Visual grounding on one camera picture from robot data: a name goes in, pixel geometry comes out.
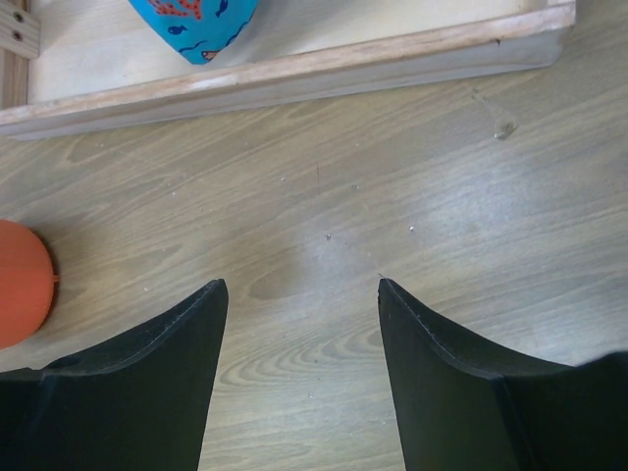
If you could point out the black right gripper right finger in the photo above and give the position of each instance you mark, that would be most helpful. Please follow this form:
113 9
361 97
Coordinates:
463 402

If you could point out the wooden clothes rack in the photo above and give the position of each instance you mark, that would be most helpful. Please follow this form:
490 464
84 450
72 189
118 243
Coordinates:
96 65

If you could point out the blue fish pattern garment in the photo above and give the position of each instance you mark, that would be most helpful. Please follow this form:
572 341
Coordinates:
197 29

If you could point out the orange round desk organizer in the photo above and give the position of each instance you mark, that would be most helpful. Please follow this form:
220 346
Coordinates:
28 282

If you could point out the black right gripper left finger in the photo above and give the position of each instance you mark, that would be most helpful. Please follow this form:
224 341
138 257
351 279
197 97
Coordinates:
137 401

